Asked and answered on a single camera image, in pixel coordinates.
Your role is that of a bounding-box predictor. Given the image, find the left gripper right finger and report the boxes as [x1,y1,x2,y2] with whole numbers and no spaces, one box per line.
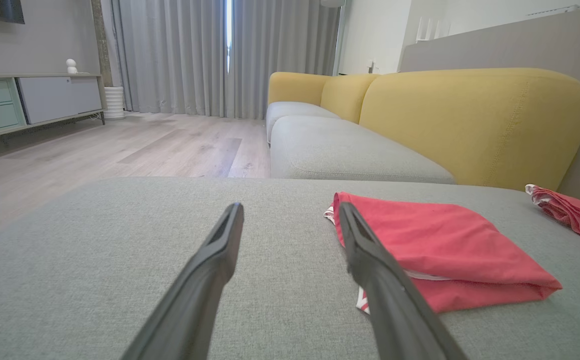
[338,202,470,360]

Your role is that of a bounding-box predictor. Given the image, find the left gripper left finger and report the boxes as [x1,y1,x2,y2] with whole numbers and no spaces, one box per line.
[120,202,245,360]

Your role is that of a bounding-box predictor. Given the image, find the red white basketball jersey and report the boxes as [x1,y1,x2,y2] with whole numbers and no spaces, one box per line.
[324,191,563,316]

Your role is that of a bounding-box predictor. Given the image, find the large grey ottoman cushion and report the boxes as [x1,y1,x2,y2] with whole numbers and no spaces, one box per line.
[0,176,580,360]

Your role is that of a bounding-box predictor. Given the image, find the grey sofa seat cushion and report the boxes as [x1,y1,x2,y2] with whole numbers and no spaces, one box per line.
[266,101,341,146]
[270,115,456,185]

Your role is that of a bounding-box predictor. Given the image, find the wide yellow sofa backrest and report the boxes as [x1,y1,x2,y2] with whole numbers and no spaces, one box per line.
[359,68,580,192]

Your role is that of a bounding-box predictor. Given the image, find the red white basketball shorts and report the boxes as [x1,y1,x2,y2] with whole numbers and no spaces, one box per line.
[525,184,580,254]

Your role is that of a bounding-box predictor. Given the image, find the white ribbed plant pot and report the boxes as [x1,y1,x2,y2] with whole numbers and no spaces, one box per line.
[104,86,126,120]

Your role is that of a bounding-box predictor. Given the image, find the narrow yellow sofa backrest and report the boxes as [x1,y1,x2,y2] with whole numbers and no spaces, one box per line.
[320,74,380,124]

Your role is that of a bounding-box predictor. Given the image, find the yellow sofa armrest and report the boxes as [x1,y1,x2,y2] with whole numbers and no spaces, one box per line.
[268,71,333,106]

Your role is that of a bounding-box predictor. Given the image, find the grey curtain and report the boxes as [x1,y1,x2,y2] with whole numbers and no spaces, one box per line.
[230,0,343,121]
[112,0,228,118]

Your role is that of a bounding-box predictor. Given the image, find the grey green tv cabinet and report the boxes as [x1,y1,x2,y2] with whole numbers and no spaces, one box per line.
[0,74,106,146]

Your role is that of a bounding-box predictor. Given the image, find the indoor tree plant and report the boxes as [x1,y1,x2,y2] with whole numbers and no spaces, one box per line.
[90,0,114,88]

